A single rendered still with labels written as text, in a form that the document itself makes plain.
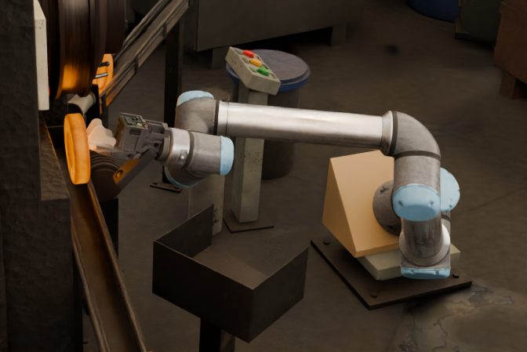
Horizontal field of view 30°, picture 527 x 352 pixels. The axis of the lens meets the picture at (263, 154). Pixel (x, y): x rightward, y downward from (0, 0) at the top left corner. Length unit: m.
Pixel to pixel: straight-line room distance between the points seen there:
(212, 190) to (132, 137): 1.14
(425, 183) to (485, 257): 1.13
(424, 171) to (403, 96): 2.20
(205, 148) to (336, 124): 0.37
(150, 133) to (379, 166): 1.22
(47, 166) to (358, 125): 0.81
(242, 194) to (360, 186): 0.45
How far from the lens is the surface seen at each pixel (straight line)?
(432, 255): 2.93
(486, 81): 4.92
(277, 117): 2.43
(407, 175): 2.43
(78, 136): 2.15
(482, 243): 3.59
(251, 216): 3.49
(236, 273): 2.21
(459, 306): 3.25
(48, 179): 2.01
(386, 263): 3.16
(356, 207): 3.19
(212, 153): 2.27
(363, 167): 3.24
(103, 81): 2.89
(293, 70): 3.66
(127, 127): 2.18
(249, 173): 3.39
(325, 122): 2.44
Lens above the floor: 1.88
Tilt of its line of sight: 28 degrees down
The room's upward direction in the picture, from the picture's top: 5 degrees clockwise
